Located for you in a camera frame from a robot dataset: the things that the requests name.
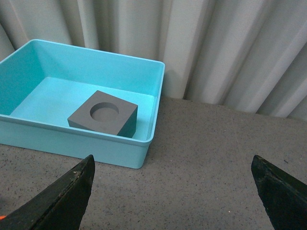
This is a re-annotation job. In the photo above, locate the white pleated curtain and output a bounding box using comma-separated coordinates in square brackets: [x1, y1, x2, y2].
[0, 0, 307, 120]

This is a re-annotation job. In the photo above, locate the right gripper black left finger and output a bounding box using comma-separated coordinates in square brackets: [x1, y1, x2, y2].
[0, 155, 95, 230]

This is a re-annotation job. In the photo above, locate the light blue plastic box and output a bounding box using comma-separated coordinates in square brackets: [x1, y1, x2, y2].
[0, 39, 165, 169]

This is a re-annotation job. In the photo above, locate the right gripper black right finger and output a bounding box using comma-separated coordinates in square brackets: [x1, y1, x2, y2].
[251, 155, 307, 230]

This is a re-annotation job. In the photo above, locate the gray block with round recess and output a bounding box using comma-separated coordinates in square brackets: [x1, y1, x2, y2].
[67, 91, 138, 138]

